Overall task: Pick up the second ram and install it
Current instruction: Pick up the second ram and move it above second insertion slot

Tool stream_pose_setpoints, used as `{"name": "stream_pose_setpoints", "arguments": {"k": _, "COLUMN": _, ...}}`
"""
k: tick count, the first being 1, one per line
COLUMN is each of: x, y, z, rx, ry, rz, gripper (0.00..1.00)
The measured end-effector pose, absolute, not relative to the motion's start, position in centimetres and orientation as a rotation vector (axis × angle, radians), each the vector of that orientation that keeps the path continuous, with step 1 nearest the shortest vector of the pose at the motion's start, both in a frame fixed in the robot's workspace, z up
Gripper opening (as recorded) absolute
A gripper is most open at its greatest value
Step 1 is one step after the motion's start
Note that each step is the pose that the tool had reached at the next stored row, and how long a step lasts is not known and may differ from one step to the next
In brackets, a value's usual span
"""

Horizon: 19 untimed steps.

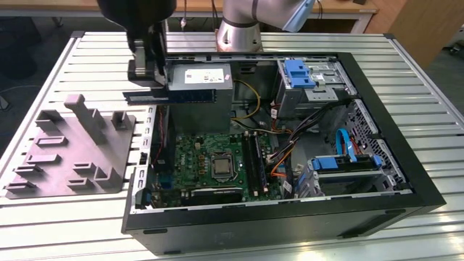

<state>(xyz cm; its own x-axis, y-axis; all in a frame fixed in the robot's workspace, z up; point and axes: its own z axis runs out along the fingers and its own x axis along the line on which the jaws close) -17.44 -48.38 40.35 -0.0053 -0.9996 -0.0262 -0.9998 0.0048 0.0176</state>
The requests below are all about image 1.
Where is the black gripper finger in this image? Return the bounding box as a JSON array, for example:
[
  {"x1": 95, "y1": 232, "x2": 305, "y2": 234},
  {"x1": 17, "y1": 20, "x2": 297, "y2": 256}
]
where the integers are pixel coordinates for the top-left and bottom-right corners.
[{"x1": 145, "y1": 21, "x2": 170, "y2": 105}]

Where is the black RAM slot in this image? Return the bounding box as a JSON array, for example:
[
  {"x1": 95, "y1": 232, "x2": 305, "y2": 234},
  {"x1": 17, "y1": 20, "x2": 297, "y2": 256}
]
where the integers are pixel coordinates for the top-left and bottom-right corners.
[{"x1": 242, "y1": 130, "x2": 259, "y2": 198}]

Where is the grey power supply unit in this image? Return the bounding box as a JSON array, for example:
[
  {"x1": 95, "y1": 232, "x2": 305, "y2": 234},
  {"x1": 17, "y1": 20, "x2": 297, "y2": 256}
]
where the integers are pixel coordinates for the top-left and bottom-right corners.
[{"x1": 163, "y1": 64, "x2": 233, "y2": 134}]

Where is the green motherboard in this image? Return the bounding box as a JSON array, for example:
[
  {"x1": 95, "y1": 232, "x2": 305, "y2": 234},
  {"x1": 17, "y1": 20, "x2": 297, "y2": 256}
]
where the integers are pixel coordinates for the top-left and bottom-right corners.
[{"x1": 153, "y1": 132, "x2": 290, "y2": 208}]

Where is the grey parts rack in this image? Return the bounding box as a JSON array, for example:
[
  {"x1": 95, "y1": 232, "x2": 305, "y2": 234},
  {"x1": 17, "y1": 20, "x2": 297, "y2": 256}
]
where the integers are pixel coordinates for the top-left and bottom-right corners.
[{"x1": 2, "y1": 94, "x2": 138, "y2": 199}]

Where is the blue drive bay latch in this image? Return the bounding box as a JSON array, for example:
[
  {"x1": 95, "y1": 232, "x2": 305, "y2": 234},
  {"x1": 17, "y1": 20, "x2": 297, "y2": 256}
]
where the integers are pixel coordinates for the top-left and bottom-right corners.
[{"x1": 283, "y1": 59, "x2": 314, "y2": 89}]

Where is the silver CPU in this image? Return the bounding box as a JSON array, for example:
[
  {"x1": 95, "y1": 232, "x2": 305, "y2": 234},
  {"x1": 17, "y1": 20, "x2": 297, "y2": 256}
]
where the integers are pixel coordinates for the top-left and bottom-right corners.
[{"x1": 211, "y1": 158, "x2": 233, "y2": 175}]

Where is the CPU socket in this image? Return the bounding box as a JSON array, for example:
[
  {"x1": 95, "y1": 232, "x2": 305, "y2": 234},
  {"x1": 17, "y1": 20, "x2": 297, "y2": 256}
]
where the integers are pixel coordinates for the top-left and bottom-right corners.
[{"x1": 206, "y1": 151, "x2": 238, "y2": 182}]

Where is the metal drive cage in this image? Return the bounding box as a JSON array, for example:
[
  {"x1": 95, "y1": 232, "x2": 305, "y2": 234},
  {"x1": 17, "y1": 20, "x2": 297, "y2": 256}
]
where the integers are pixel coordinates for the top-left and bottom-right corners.
[{"x1": 275, "y1": 57, "x2": 358, "y2": 120}]

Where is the black graphics card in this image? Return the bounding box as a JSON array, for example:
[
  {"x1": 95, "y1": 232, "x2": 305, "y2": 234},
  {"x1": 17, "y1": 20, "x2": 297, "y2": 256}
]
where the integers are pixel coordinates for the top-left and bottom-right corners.
[{"x1": 189, "y1": 187, "x2": 243, "y2": 206}]

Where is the hard disk in blue carrier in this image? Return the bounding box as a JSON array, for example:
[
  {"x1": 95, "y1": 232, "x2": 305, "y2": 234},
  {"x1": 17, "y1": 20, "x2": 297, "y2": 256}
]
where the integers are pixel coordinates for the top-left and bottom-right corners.
[{"x1": 310, "y1": 154, "x2": 382, "y2": 173}]

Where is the black PC case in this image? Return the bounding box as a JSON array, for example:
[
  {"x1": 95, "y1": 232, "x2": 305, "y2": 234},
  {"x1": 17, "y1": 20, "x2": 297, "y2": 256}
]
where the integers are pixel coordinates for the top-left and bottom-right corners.
[{"x1": 121, "y1": 51, "x2": 446, "y2": 256}]

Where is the metal disk bay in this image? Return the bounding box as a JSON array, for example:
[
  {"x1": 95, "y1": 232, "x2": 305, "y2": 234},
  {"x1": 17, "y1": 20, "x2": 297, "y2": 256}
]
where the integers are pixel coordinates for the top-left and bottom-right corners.
[{"x1": 306, "y1": 160, "x2": 395, "y2": 197}]

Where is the wooden cabinet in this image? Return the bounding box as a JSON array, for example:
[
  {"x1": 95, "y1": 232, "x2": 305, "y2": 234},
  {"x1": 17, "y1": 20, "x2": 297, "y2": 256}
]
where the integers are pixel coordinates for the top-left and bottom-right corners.
[{"x1": 390, "y1": 0, "x2": 464, "y2": 70}]

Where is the thin grey cable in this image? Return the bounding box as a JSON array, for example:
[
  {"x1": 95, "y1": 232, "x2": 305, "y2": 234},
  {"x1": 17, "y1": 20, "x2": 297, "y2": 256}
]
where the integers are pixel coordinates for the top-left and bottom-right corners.
[{"x1": 178, "y1": 0, "x2": 189, "y2": 28}]

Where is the yellow wire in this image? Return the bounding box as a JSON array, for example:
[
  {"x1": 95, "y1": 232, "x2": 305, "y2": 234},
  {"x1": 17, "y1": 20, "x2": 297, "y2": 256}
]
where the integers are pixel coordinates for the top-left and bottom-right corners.
[{"x1": 230, "y1": 79, "x2": 262, "y2": 121}]

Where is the black cable bundle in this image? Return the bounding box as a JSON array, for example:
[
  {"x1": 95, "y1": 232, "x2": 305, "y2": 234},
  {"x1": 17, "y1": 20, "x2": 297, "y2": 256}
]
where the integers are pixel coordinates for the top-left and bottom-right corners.
[{"x1": 266, "y1": 100, "x2": 353, "y2": 161}]

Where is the orange wire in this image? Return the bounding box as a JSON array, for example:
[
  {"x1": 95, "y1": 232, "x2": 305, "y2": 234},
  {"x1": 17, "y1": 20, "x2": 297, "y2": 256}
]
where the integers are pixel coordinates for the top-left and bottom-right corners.
[{"x1": 270, "y1": 159, "x2": 291, "y2": 178}]

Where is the blue data cable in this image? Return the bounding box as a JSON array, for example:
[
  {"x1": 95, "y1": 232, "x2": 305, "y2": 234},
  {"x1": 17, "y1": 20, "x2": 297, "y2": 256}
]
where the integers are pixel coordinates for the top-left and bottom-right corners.
[{"x1": 335, "y1": 128, "x2": 358, "y2": 164}]

